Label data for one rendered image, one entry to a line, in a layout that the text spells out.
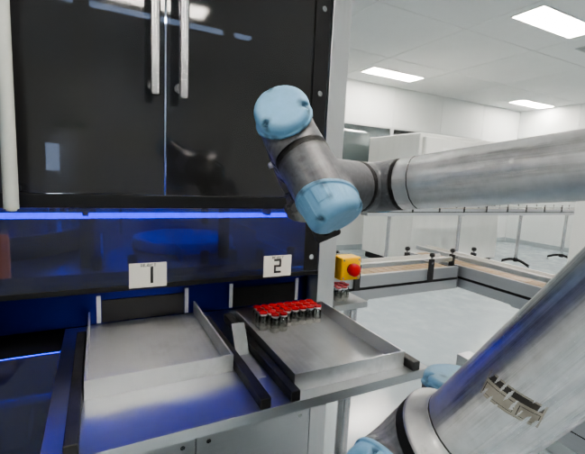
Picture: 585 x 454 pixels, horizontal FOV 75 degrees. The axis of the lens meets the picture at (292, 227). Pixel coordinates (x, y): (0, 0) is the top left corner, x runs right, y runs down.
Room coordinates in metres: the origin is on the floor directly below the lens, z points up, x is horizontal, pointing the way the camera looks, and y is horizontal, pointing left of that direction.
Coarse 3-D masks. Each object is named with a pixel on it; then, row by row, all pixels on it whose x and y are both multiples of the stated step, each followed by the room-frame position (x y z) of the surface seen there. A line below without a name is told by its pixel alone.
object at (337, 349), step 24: (336, 312) 0.99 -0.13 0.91; (264, 336) 0.88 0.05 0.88; (288, 336) 0.88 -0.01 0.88; (312, 336) 0.89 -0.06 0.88; (336, 336) 0.90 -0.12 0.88; (360, 336) 0.89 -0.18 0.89; (288, 360) 0.76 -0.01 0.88; (312, 360) 0.76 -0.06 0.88; (336, 360) 0.77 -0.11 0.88; (360, 360) 0.71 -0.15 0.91; (384, 360) 0.74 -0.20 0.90; (312, 384) 0.66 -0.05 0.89
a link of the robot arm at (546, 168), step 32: (384, 160) 0.57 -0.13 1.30; (416, 160) 0.51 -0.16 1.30; (448, 160) 0.47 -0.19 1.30; (480, 160) 0.44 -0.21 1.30; (512, 160) 0.42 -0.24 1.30; (544, 160) 0.40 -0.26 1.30; (576, 160) 0.38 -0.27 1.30; (384, 192) 0.53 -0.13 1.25; (416, 192) 0.50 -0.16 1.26; (448, 192) 0.47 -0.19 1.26; (480, 192) 0.44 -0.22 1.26; (512, 192) 0.42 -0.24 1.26; (544, 192) 0.40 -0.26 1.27; (576, 192) 0.38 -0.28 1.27
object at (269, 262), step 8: (264, 256) 1.02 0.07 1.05; (272, 256) 1.03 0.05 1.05; (280, 256) 1.04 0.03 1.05; (288, 256) 1.05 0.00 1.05; (264, 264) 1.02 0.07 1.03; (272, 264) 1.03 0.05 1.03; (288, 264) 1.05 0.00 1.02; (264, 272) 1.02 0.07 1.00; (272, 272) 1.03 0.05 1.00; (288, 272) 1.05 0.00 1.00
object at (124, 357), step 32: (160, 320) 0.95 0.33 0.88; (192, 320) 0.96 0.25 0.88; (96, 352) 0.75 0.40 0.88; (128, 352) 0.76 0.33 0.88; (160, 352) 0.77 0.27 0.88; (192, 352) 0.78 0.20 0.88; (224, 352) 0.75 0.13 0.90; (96, 384) 0.60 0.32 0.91; (128, 384) 0.62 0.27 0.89; (160, 384) 0.65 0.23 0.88
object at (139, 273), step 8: (136, 264) 0.87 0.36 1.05; (144, 264) 0.88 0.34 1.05; (152, 264) 0.88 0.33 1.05; (160, 264) 0.89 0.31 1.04; (136, 272) 0.87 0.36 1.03; (144, 272) 0.88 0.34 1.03; (160, 272) 0.89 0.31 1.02; (136, 280) 0.87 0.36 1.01; (144, 280) 0.88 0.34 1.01; (160, 280) 0.89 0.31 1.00
